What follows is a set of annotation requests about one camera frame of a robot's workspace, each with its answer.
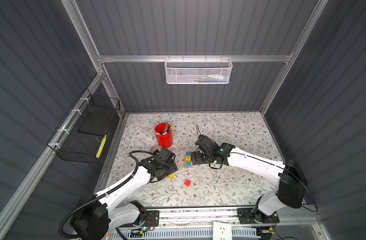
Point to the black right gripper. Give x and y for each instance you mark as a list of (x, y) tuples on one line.
[(197, 158)]

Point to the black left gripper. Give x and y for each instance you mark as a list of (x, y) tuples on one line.
[(173, 167)]

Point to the teal wooden plank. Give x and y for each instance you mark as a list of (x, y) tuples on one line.
[(188, 162)]

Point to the red wooden cube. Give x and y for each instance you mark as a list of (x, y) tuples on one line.
[(187, 183)]

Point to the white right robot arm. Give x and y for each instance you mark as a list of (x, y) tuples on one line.
[(288, 177)]

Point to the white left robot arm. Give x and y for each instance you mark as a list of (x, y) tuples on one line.
[(100, 213)]

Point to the clear tape roll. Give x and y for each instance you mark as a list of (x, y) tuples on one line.
[(156, 148)]

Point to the red pencil cup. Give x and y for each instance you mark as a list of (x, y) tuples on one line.
[(164, 134)]

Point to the white power socket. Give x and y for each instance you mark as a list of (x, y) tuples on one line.
[(221, 231)]

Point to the white wire basket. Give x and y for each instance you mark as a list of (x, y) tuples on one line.
[(198, 71)]

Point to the black wire basket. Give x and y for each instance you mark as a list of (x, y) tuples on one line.
[(79, 137)]

